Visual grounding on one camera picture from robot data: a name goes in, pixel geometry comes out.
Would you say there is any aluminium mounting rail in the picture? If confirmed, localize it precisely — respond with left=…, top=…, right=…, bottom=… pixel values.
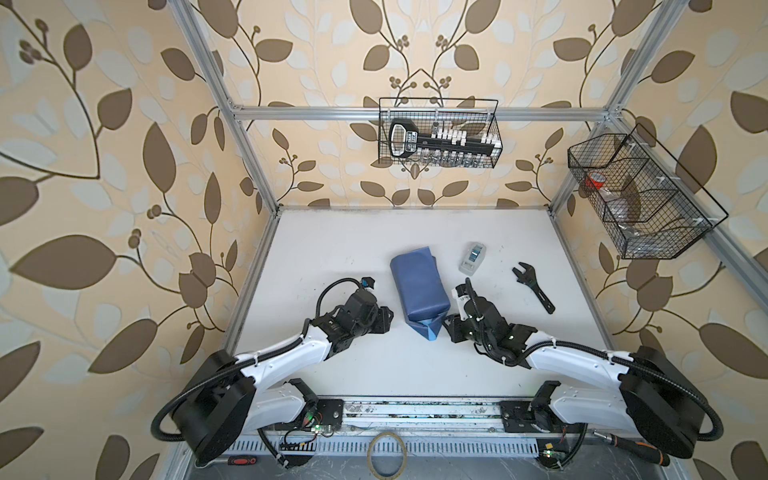
left=176, top=394, right=673, bottom=439

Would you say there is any black wire basket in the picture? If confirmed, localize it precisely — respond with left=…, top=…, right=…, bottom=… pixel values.
left=568, top=124, right=728, bottom=260
left=378, top=96, right=503, bottom=169

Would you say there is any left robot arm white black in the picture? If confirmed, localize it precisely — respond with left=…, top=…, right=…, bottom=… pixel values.
left=150, top=283, right=394, bottom=465

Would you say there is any light blue wrapping paper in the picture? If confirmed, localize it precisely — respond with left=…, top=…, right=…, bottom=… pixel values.
left=390, top=247, right=451, bottom=341

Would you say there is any back black wire basket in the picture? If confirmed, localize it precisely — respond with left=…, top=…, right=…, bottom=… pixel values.
left=378, top=96, right=503, bottom=169

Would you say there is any ratchet wrench red handle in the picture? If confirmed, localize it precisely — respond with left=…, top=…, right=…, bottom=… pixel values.
left=227, top=455, right=258, bottom=466

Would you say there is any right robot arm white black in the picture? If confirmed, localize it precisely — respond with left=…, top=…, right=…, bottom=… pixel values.
left=443, top=285, right=724, bottom=465

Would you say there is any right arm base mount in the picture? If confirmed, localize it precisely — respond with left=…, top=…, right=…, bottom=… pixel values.
left=498, top=400, right=583, bottom=435

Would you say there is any black adjustable wrench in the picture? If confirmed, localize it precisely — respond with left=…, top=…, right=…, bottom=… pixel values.
left=512, top=262, right=556, bottom=315

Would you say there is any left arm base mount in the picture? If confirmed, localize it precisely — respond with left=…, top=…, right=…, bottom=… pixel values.
left=276, top=398, right=345, bottom=435

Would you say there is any right black wire basket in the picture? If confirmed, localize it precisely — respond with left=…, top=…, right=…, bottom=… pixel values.
left=568, top=124, right=728, bottom=260

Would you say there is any orange black screwdriver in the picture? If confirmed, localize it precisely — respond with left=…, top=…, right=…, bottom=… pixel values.
left=593, top=430, right=670, bottom=467

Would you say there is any grey tape dispenser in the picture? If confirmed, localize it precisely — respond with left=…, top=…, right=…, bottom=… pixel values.
left=459, top=242, right=487, bottom=276

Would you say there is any clear tape roll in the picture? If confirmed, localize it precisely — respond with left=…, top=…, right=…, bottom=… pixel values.
left=366, top=431, right=408, bottom=480

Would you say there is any black socket set holder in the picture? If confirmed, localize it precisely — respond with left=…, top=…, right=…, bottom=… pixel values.
left=384, top=118, right=503, bottom=160

